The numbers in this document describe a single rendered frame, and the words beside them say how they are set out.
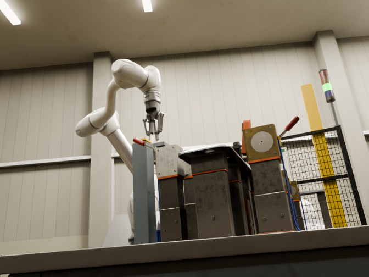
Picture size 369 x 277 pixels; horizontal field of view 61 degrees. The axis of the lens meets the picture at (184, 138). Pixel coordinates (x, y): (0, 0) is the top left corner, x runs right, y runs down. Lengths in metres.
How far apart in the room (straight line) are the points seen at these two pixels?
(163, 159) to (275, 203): 0.43
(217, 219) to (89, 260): 0.44
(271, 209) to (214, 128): 4.77
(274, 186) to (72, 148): 5.27
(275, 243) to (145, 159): 0.74
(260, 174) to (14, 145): 5.86
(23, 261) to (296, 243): 0.60
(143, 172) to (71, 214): 4.52
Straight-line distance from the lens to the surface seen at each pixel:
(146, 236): 1.28
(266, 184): 1.05
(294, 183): 2.06
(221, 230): 1.03
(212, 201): 1.05
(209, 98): 6.00
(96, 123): 1.92
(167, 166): 1.16
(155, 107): 1.59
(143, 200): 1.30
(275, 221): 1.03
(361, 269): 0.85
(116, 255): 0.75
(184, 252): 0.73
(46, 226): 5.93
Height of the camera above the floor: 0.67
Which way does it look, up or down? 20 degrees up
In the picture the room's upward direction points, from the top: 5 degrees counter-clockwise
